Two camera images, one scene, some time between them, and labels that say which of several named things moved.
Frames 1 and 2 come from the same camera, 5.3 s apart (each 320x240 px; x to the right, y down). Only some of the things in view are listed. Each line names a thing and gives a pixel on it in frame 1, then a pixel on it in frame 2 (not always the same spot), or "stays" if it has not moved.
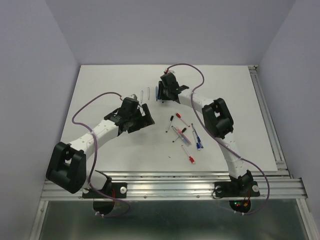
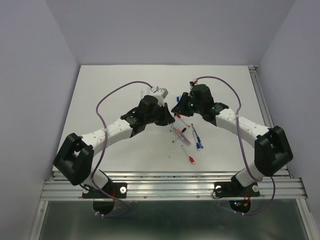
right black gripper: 161,95 to 181,106
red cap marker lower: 190,158 stays
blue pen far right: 199,141 stays
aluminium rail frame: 275,186 stays
